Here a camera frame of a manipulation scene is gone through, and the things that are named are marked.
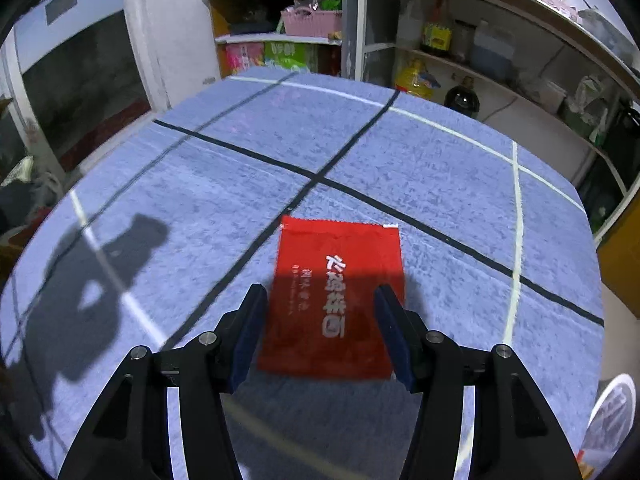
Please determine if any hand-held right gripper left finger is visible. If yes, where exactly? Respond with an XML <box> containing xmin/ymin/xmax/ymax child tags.
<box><xmin>59</xmin><ymin>284</ymin><xmax>269</xmax><ymax>480</ymax></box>

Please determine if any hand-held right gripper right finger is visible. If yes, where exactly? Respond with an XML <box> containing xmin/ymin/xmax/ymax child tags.
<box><xmin>374</xmin><ymin>284</ymin><xmax>583</xmax><ymax>480</ymax></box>

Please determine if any red packet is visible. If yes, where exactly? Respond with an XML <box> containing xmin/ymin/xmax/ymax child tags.
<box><xmin>256</xmin><ymin>215</ymin><xmax>407</xmax><ymax>381</ymax></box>

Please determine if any white round trash bin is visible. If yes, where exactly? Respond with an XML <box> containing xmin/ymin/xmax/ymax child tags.
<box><xmin>581</xmin><ymin>373</ymin><xmax>637</xmax><ymax>467</ymax></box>

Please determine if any blue checked tablecloth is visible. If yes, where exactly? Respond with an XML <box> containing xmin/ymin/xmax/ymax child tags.
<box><xmin>0</xmin><ymin>70</ymin><xmax>606</xmax><ymax>480</ymax></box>

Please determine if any dark oil bottle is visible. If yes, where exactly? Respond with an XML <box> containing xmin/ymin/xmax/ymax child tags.
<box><xmin>443</xmin><ymin>75</ymin><xmax>481</xmax><ymax>120</ymax></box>

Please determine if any yellow cooking oil bottle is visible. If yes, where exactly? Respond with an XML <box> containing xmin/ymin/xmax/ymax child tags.
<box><xmin>394</xmin><ymin>57</ymin><xmax>442</xmax><ymax>101</ymax></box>

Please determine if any pink package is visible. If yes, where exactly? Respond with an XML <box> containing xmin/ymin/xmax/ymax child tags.
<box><xmin>224</xmin><ymin>42</ymin><xmax>265</xmax><ymax>76</ymax></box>

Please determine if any green package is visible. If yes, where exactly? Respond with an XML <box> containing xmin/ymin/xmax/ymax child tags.
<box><xmin>263</xmin><ymin>41</ymin><xmax>319</xmax><ymax>73</ymax></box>

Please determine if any white plastic bucket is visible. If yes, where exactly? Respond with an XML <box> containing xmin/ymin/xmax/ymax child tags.
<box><xmin>537</xmin><ymin>80</ymin><xmax>569</xmax><ymax>114</ymax></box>

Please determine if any green and white bag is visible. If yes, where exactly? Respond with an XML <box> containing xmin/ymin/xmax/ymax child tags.
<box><xmin>564</xmin><ymin>75</ymin><xmax>609</xmax><ymax>142</ymax></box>

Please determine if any small wooden cabinet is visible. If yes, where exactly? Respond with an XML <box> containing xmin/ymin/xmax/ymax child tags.
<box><xmin>201</xmin><ymin>0</ymin><xmax>352</xmax><ymax>79</ymax></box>

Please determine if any translucent plastic jug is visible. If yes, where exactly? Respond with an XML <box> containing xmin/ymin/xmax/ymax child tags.
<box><xmin>470</xmin><ymin>20</ymin><xmax>516</xmax><ymax>81</ymax></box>

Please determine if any dark jar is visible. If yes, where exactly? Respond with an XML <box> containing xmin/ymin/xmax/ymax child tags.
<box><xmin>452</xmin><ymin>20</ymin><xmax>474</xmax><ymax>64</ymax></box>

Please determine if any yellow label sauce bottle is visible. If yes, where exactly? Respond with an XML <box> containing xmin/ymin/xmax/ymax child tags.
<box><xmin>421</xmin><ymin>0</ymin><xmax>454</xmax><ymax>57</ymax></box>

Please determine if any clear plastic bottle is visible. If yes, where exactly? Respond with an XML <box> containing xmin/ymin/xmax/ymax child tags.
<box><xmin>396</xmin><ymin>0</ymin><xmax>424</xmax><ymax>51</ymax></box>

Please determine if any pink plastic basket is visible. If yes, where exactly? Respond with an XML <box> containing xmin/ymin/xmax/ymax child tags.
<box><xmin>280</xmin><ymin>4</ymin><xmax>344</xmax><ymax>39</ymax></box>

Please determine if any white metal kitchen shelf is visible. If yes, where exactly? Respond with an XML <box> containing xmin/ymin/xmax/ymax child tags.
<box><xmin>345</xmin><ymin>0</ymin><xmax>640</xmax><ymax>243</ymax></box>

